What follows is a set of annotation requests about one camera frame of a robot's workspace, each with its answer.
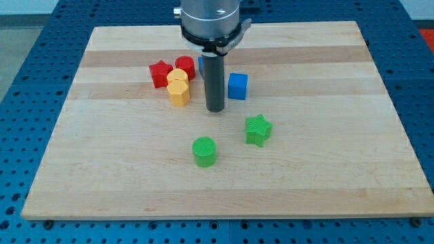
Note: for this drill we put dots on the blue cube block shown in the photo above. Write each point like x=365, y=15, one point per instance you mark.
x=237, y=86

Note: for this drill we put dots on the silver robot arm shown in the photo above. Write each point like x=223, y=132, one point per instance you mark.
x=212, y=28

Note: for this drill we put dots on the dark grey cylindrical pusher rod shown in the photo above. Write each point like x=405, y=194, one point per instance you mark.
x=213, y=70

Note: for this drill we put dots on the blue triangle block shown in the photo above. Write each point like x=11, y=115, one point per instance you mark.
x=200, y=66

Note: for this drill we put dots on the red star block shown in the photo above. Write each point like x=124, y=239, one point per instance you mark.
x=159, y=72

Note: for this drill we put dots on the wooden board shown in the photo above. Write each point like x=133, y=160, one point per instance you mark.
x=121, y=151

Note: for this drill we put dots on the yellow hexagon block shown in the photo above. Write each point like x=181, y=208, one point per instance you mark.
x=179, y=93

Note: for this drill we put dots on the green cylinder block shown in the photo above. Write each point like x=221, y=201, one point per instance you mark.
x=204, y=152

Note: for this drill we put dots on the green star block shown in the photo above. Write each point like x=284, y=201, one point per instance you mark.
x=257, y=130

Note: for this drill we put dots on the yellow heart block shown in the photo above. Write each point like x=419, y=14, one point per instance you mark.
x=177, y=75

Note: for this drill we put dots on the red cylinder block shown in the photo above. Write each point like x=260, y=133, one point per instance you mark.
x=186, y=63

